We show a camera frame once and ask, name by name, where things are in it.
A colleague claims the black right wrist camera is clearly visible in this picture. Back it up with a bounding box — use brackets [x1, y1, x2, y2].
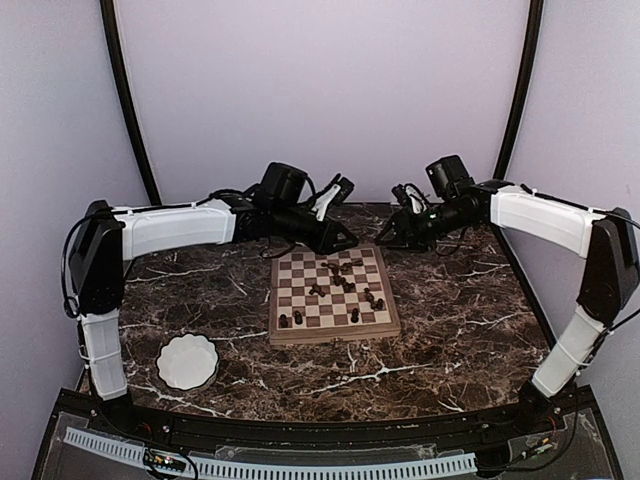
[425, 155, 475, 201]

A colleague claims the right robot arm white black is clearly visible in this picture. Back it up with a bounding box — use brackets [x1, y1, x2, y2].
[375, 180, 639, 434]

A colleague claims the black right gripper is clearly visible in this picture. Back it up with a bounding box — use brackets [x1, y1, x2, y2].
[375, 199, 474, 253]

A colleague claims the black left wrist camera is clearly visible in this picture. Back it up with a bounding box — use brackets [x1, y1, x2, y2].
[260, 162, 308, 205]

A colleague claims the black right frame post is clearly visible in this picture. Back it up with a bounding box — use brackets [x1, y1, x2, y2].
[493, 0, 544, 180]

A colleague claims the black left frame post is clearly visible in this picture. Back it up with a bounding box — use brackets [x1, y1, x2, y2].
[99, 0, 162, 206]

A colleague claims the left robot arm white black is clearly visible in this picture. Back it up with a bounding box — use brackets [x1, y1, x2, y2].
[60, 190, 358, 436]

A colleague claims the wooden chess board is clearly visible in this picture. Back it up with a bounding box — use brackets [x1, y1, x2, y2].
[269, 244, 401, 345]

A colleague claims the white fluted ceramic bowl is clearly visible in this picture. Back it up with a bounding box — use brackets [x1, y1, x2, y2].
[156, 333, 220, 391]

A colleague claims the black frame post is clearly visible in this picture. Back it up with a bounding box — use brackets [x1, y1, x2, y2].
[99, 0, 162, 206]
[493, 0, 544, 180]

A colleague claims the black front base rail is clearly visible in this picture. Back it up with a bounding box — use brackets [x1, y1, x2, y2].
[46, 386, 596, 453]

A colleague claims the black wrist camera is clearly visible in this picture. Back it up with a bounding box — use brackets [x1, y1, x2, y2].
[260, 162, 308, 205]
[425, 155, 475, 201]

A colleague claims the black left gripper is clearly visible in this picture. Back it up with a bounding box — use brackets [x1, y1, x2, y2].
[273, 204, 359, 256]

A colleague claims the grey slotted cable duct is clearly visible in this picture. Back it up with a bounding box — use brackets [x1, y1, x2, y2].
[63, 427, 478, 479]

